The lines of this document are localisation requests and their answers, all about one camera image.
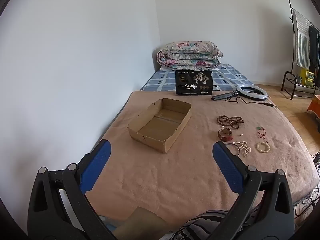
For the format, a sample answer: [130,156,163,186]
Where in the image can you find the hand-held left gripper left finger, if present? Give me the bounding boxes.
[27,139,118,240]

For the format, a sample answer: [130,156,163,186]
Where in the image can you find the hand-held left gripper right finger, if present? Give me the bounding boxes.
[203,141,295,240]

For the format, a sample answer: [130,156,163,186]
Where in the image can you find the thin blue bangle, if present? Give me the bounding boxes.
[225,144,241,155]

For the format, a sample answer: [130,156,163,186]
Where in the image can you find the pale green bead bracelet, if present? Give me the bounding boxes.
[256,142,271,153]

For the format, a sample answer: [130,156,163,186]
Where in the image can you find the cardboard box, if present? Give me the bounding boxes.
[127,98,192,154]

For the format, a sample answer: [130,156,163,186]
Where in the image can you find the person's striped clothing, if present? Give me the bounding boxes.
[172,202,263,240]

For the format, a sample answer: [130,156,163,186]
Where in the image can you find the black folded tripod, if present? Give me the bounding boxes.
[211,91,238,101]

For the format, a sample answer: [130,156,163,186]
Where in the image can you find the flat cardboard piece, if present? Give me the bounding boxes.
[117,206,168,240]

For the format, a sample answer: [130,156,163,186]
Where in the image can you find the blue checked mattress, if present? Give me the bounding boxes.
[140,64,254,92]

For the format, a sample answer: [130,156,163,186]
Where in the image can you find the black snack bag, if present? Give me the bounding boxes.
[175,70,213,96]

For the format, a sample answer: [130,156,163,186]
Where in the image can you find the orange box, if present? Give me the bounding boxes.
[307,95,320,119]

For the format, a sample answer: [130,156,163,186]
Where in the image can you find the folded floral quilt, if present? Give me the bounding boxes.
[156,40,224,71]

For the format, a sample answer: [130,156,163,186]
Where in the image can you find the yellow box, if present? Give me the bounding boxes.
[300,68,315,87]

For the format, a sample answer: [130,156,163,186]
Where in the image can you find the striped hanging cloth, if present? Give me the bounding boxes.
[292,9,311,68]

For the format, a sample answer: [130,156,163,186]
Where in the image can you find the dark hanging garment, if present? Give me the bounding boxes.
[308,25,320,72]

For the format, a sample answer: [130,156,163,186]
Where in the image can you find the black metal clothes rack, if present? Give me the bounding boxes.
[281,0,320,100]

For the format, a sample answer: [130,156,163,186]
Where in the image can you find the white pearl necklace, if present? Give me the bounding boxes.
[232,141,251,157]

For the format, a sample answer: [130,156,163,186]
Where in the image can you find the red wooden bracelet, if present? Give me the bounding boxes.
[217,127,233,141]

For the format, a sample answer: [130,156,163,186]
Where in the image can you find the brown wooden bead necklace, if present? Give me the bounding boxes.
[216,115,244,130]

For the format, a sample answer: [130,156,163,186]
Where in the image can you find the black ring light cable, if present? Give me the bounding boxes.
[225,96,279,109]

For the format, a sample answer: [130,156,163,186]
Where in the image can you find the tangle of floor cables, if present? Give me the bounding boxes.
[295,150,320,218]

